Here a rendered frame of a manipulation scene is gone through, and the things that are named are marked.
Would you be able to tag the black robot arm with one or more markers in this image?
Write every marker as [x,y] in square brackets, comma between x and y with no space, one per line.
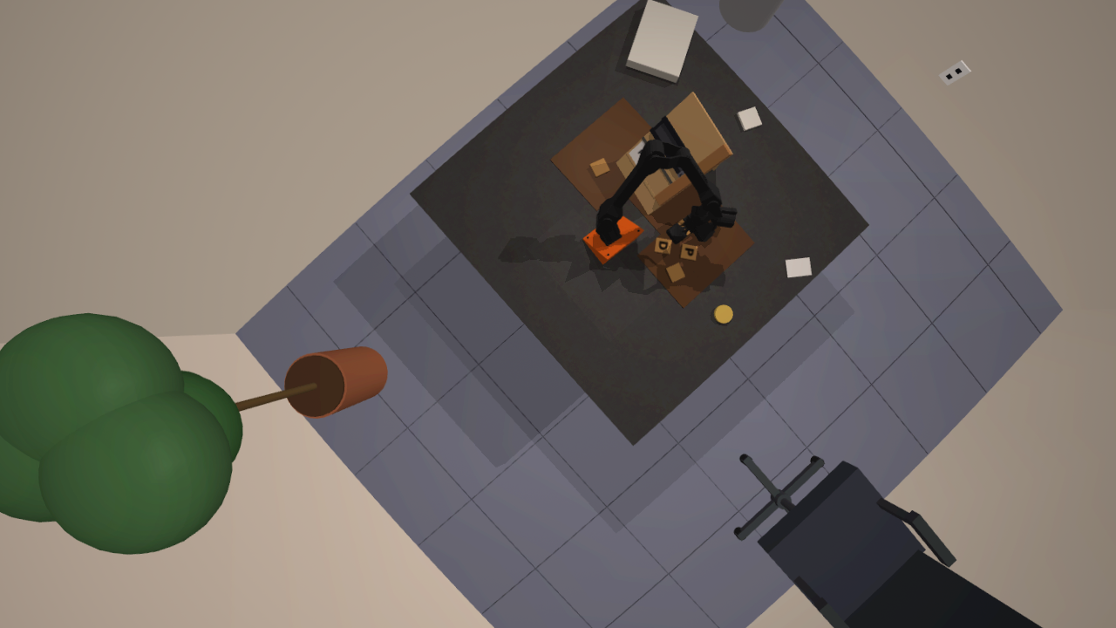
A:
[651,159]

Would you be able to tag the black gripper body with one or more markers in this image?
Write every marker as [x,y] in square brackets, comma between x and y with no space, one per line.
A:
[676,234]

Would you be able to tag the yellow flat disc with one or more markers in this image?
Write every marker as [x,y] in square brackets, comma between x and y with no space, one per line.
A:
[723,314]

